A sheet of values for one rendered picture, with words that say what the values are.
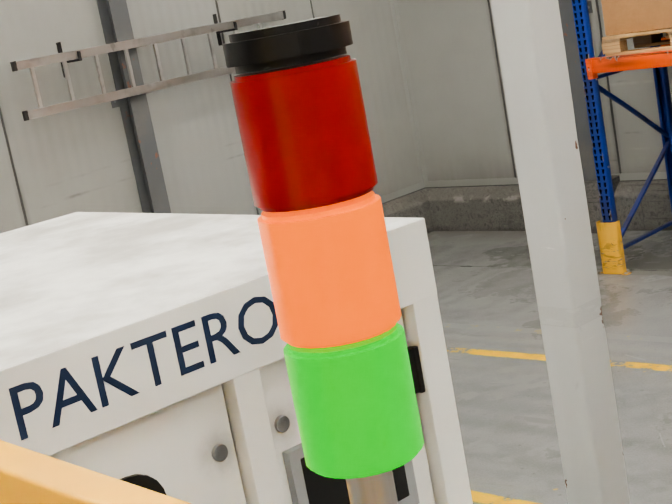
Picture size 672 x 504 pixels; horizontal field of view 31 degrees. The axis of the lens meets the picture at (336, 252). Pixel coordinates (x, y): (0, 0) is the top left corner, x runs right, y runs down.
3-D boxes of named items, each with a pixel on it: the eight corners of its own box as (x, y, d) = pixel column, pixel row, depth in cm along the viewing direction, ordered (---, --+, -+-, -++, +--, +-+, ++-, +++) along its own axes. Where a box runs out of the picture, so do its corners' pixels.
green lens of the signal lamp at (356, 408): (282, 468, 51) (257, 348, 50) (368, 426, 54) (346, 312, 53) (362, 489, 48) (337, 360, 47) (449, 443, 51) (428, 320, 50)
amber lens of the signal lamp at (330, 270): (256, 343, 50) (231, 217, 49) (345, 307, 53) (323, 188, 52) (336, 355, 47) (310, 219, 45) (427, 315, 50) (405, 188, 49)
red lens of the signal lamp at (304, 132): (230, 213, 49) (203, 81, 48) (322, 184, 52) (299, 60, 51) (309, 214, 45) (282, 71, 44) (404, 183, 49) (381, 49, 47)
